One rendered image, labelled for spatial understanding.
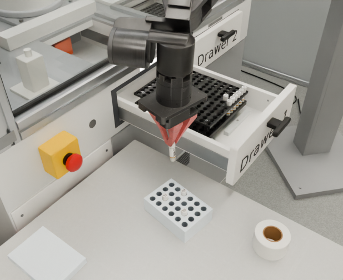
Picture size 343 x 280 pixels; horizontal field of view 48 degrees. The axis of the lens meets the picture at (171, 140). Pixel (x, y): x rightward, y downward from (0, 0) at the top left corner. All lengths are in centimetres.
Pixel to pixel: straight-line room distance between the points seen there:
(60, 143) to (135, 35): 33
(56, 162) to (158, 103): 29
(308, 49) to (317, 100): 79
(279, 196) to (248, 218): 111
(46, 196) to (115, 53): 44
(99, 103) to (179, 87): 35
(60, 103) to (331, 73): 134
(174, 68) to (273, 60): 226
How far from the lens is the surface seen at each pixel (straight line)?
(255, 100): 102
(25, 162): 83
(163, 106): 62
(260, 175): 205
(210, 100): 93
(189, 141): 86
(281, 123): 87
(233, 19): 130
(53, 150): 81
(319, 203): 200
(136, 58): 58
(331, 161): 218
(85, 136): 92
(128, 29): 60
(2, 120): 76
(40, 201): 92
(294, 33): 269
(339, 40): 180
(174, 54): 57
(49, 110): 81
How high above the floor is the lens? 143
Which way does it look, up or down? 41 degrees down
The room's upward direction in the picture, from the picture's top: straight up
